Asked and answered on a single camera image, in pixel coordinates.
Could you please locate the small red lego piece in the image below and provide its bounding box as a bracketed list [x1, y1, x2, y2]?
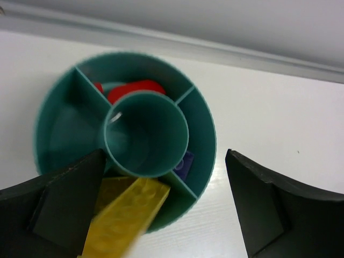
[94, 82, 104, 94]

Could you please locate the teal divided round container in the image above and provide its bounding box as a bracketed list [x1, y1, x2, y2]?
[33, 52, 217, 232]

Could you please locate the red lego brick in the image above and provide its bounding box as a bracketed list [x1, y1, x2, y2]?
[107, 80, 166, 104]

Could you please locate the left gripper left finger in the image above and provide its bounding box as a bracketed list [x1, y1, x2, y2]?
[1, 149, 106, 257]

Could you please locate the long yellow lego brick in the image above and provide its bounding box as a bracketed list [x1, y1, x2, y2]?
[81, 177, 170, 257]

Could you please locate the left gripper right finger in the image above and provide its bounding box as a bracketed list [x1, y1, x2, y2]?
[225, 149, 343, 257]

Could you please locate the purple lego brick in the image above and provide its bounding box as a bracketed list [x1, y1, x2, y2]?
[173, 151, 195, 183]

